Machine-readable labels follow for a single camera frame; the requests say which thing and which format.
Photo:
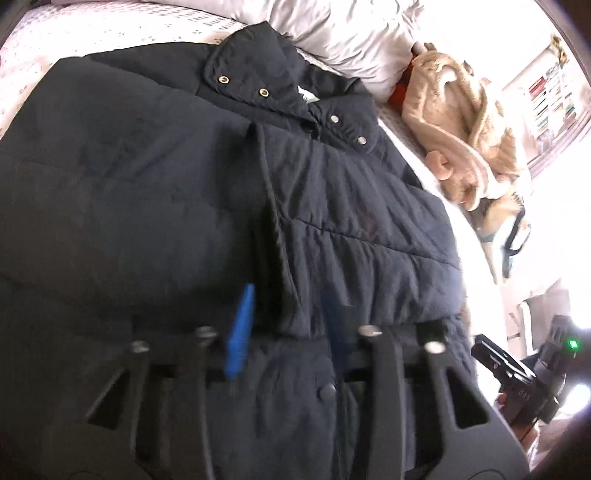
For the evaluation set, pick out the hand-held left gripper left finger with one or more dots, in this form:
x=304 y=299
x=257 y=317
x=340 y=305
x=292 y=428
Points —
x=240 y=323

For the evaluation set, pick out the white pillow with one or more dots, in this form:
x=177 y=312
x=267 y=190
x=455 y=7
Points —
x=351 y=37

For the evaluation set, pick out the red cloth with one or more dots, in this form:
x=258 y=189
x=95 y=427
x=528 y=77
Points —
x=399 y=90

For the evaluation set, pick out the bookshelf with books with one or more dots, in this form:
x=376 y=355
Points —
x=549 y=97

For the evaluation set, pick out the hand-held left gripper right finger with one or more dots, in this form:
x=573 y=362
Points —
x=337 y=323

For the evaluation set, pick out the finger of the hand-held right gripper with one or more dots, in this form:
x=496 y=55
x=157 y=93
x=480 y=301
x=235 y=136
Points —
x=498 y=357

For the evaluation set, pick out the white textured blanket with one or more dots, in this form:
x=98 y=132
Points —
x=138 y=18

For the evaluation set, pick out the beige fleece robe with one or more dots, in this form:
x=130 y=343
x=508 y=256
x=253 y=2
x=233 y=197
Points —
x=461 y=120

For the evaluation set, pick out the dark navy puffer jacket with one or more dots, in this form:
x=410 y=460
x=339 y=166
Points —
x=138 y=184

